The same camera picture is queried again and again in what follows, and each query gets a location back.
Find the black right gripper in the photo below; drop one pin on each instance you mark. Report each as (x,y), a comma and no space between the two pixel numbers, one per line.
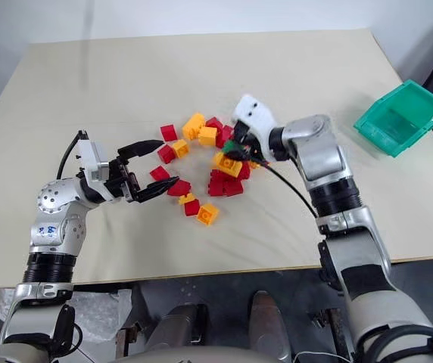
(252,138)

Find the green toy block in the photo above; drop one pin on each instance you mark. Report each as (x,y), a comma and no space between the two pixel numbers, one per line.
(230,146)

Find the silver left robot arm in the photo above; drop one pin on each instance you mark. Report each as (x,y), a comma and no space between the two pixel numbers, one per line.
(55,230)

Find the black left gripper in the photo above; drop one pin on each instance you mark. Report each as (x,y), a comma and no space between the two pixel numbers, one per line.
(120,181)

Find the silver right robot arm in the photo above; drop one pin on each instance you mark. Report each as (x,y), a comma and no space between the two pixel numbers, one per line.
(326,159)

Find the red toy block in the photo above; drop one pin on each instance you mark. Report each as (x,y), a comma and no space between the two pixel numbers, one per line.
(159,173)
(245,171)
(234,187)
(225,137)
(213,123)
(166,154)
(216,183)
(180,188)
(168,132)
(192,207)

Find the teal plastic bin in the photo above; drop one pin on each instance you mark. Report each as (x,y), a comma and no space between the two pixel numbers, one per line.
(398,121)

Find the small yellow toy block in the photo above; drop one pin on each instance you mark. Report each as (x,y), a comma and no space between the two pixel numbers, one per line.
(187,199)

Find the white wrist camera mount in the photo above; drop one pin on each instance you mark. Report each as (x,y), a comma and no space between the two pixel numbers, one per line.
(93,160)
(256,113)

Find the dark rounded shape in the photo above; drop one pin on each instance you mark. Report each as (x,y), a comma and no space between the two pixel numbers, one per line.
(180,325)
(265,321)

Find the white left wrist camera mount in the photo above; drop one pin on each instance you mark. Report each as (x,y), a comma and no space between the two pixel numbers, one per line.
(93,160)

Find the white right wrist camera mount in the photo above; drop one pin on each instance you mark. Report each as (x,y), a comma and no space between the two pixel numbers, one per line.
(256,113)

